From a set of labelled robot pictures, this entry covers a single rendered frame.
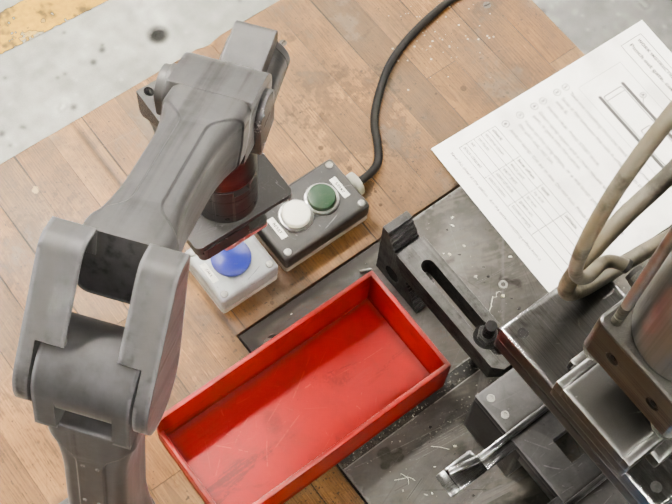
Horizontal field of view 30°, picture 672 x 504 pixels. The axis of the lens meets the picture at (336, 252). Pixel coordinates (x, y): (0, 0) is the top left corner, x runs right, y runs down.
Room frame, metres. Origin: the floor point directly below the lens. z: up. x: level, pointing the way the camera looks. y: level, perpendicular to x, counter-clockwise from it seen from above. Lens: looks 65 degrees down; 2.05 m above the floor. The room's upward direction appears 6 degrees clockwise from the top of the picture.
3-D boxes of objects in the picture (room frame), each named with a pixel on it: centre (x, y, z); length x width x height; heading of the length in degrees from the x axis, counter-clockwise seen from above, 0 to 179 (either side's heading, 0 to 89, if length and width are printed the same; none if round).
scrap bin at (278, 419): (0.37, 0.02, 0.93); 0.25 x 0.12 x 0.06; 133
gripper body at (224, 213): (0.50, 0.10, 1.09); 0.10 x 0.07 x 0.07; 131
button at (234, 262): (0.50, 0.10, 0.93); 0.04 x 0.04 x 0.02
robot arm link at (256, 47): (0.54, 0.10, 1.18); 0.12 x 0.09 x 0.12; 170
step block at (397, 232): (0.51, -0.07, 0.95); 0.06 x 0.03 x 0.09; 43
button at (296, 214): (0.56, 0.04, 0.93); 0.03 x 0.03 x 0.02
